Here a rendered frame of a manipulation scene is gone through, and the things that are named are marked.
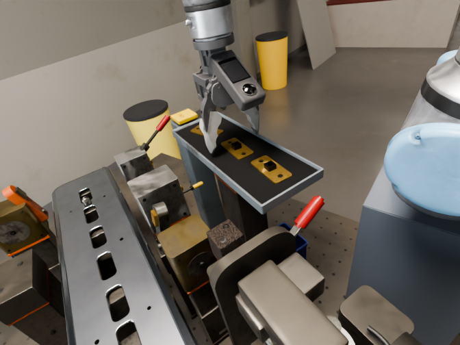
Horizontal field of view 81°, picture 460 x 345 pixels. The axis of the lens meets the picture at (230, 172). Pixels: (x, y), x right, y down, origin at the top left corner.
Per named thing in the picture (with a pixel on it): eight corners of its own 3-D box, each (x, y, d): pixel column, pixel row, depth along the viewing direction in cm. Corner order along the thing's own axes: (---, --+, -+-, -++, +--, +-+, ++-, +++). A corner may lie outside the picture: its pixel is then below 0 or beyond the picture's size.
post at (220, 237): (237, 330, 72) (205, 231, 48) (252, 319, 73) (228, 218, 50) (248, 348, 68) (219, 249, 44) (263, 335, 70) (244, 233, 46)
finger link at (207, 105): (217, 129, 54) (226, 86, 51) (220, 133, 53) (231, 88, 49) (195, 128, 52) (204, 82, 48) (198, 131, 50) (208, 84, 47)
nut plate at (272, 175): (249, 163, 52) (248, 158, 52) (265, 155, 53) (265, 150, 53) (275, 185, 46) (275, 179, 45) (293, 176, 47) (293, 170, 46)
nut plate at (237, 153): (220, 144, 60) (219, 139, 59) (235, 137, 61) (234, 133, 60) (239, 160, 53) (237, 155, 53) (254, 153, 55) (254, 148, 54)
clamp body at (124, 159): (150, 232, 106) (113, 155, 84) (178, 217, 110) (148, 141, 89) (157, 244, 101) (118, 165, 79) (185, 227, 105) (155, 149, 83)
